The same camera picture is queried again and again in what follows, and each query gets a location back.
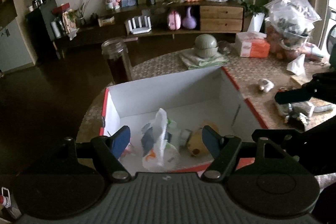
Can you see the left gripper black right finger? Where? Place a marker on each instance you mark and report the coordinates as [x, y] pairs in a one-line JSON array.
[[224, 150]]

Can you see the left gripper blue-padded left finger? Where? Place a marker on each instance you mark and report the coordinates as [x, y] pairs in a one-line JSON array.
[[106, 152]]

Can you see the yellow plush toy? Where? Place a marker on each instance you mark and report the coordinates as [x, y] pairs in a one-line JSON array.
[[198, 142]]

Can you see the white wet wipes pack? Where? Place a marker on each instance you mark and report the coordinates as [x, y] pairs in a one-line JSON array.
[[160, 143]]

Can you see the black snack packet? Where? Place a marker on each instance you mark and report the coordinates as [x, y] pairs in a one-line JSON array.
[[297, 120]]

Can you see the oval grey lidded container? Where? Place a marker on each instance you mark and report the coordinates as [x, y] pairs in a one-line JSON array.
[[306, 108]]

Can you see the red and white shoe box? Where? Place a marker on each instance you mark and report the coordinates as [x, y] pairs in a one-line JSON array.
[[191, 100]]

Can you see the small white figurine toy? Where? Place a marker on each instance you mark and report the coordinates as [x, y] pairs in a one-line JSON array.
[[265, 85]]

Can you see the white paper bag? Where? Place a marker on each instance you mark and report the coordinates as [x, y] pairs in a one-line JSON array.
[[297, 66]]

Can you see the folded green striped cloth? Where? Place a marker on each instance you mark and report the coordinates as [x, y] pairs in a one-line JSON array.
[[192, 61]]

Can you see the glass jar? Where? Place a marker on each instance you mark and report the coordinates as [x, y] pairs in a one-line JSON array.
[[116, 55]]

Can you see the green lidded ceramic bowl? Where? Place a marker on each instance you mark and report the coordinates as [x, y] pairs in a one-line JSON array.
[[205, 46]]

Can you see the orange tissue box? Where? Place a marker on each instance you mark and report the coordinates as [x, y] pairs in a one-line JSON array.
[[252, 45]]

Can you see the white wifi router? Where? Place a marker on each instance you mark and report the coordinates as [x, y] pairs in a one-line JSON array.
[[138, 25]]

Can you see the large clear plastic bag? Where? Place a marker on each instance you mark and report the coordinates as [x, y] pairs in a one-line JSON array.
[[289, 26]]

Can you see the wooden tv cabinet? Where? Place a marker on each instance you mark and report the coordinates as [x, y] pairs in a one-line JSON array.
[[211, 17]]

